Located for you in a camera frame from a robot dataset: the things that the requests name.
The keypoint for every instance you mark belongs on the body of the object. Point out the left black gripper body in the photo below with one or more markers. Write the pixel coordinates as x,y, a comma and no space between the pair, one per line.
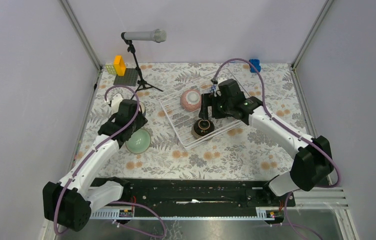
140,122

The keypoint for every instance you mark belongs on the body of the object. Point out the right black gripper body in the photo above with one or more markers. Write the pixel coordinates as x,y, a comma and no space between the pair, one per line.
221,108

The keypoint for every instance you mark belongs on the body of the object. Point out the black glazed patterned bowl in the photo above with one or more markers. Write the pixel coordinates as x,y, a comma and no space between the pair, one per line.
202,128

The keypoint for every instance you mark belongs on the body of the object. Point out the light green celadon bowl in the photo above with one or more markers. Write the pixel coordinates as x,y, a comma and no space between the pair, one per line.
139,142

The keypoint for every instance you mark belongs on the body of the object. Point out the teal bowl cream interior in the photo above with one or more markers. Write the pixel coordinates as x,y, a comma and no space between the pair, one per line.
141,109

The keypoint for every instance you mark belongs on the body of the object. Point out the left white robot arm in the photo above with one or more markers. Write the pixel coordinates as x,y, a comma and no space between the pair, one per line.
71,200

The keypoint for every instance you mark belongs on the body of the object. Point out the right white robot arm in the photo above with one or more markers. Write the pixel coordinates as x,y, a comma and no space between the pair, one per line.
311,156

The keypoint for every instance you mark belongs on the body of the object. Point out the blue white zigzag bowl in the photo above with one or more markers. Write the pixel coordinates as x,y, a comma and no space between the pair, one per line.
213,89

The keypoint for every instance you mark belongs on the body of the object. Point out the pink patterned bowl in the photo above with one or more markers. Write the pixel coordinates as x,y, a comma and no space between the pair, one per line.
190,100

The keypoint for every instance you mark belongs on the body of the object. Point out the black microphone tripod stand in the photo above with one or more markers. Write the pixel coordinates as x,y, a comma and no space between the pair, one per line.
142,83

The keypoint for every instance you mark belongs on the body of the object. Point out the grey toy baseplate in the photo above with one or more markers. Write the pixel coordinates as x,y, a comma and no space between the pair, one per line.
129,78

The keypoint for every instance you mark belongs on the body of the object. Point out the light green toy block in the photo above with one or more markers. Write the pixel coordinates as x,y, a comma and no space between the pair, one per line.
110,68

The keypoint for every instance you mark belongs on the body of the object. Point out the yellow toy block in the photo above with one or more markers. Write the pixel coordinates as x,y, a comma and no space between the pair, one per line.
119,65

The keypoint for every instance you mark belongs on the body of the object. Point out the blue toy block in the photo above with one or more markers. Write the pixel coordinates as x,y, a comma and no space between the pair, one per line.
255,64

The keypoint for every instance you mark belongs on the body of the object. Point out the floral table mat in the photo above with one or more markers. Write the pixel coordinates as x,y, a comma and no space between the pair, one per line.
241,153

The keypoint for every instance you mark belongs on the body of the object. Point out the grey microphone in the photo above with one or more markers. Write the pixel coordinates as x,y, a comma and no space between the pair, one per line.
157,36

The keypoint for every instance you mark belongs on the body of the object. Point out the white wire dish rack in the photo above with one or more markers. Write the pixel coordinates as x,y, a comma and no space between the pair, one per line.
196,110

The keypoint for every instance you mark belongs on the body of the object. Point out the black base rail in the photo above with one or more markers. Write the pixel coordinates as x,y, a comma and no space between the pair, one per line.
196,199

